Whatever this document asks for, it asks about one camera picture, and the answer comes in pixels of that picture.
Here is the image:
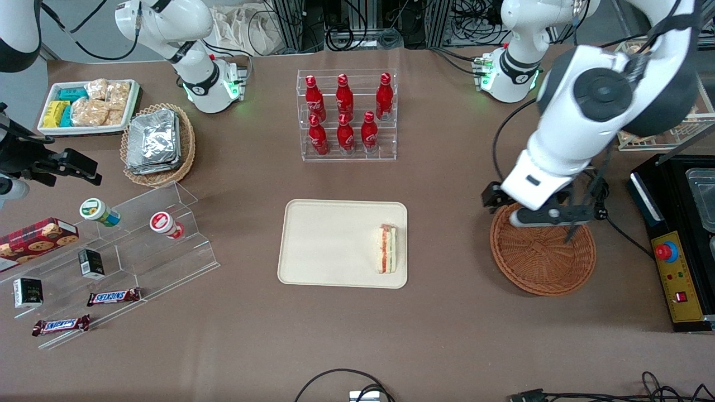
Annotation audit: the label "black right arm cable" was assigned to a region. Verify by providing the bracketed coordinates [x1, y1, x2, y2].
[41, 0, 141, 61]

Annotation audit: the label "yellow snack pack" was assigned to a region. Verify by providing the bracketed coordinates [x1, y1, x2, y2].
[43, 100, 70, 128]

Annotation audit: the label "black left base cables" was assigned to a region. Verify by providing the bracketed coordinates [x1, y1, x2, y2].
[428, 46, 488, 76]

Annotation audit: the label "oval light wicker basket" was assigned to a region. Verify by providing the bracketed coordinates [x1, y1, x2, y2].
[120, 103, 196, 188]

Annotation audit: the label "black right base cables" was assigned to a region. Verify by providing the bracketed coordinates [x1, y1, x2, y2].
[201, 38, 254, 85]

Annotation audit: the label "silver foil pouch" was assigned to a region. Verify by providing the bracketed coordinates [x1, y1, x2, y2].
[127, 109, 179, 167]
[126, 151, 183, 176]

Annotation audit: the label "beige rectangular tray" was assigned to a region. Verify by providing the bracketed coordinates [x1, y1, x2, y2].
[278, 199, 408, 289]

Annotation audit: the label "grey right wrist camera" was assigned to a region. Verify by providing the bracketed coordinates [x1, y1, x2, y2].
[0, 174, 30, 211]

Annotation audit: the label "black coiled cable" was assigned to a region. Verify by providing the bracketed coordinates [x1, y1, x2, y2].
[325, 23, 359, 52]

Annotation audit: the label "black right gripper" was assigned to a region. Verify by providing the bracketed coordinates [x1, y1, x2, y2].
[0, 103, 103, 188]

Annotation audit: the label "white rectangular snack tray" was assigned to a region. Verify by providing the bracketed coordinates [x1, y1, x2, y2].
[37, 79, 140, 136]

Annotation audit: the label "round brown wicker basket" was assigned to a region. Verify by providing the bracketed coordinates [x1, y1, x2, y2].
[490, 201, 597, 296]

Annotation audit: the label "red lid yogurt cup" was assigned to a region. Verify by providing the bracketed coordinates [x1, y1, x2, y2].
[149, 211, 185, 241]

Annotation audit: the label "clear plastic container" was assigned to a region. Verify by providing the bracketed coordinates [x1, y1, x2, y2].
[686, 167, 715, 234]

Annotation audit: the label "clear acrylic bottle rack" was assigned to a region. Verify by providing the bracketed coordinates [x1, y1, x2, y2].
[297, 69, 398, 162]

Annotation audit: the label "white wire rack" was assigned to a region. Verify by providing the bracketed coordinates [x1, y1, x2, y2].
[614, 37, 715, 153]

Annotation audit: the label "Snickers chocolate bar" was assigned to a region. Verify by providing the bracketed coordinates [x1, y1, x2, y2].
[87, 288, 142, 307]
[32, 314, 91, 337]

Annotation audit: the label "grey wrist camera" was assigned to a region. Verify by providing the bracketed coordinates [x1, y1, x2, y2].
[510, 205, 594, 228]
[0, 174, 30, 211]

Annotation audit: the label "clear acrylic step shelf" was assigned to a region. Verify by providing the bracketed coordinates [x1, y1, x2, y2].
[0, 181, 220, 351]

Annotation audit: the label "aluminium frame post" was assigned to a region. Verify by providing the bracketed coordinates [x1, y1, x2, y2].
[435, 0, 454, 49]
[271, 0, 306, 54]

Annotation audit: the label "red plaid cookie box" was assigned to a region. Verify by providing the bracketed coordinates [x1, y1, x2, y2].
[0, 217, 79, 273]

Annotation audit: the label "black base cables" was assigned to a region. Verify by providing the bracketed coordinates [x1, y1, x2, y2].
[201, 38, 254, 85]
[428, 46, 488, 76]

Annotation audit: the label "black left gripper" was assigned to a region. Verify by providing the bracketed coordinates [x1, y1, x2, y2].
[482, 181, 587, 245]

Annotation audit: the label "black cable with connector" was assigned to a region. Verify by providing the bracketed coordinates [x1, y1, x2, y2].
[507, 371, 715, 402]

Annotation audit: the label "black looped cable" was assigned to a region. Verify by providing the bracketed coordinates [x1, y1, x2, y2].
[294, 368, 396, 402]

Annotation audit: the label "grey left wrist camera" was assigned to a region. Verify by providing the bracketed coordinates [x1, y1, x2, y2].
[510, 205, 594, 228]

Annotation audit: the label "black control box yellow panel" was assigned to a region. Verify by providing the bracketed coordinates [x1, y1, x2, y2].
[628, 154, 715, 334]

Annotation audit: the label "small black carton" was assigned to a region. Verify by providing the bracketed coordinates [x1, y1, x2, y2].
[78, 248, 106, 280]
[13, 277, 44, 309]

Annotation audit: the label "triangular sandwich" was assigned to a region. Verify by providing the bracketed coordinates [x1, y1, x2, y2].
[377, 224, 398, 274]

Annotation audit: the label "green lid yogurt cup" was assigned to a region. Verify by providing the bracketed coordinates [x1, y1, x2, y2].
[79, 198, 121, 228]

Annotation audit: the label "red cola bottle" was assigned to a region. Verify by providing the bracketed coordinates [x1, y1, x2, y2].
[337, 113, 355, 155]
[375, 72, 394, 121]
[361, 111, 379, 154]
[336, 73, 354, 119]
[308, 114, 330, 156]
[304, 75, 327, 122]

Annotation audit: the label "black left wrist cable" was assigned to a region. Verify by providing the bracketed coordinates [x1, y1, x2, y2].
[492, 99, 540, 186]

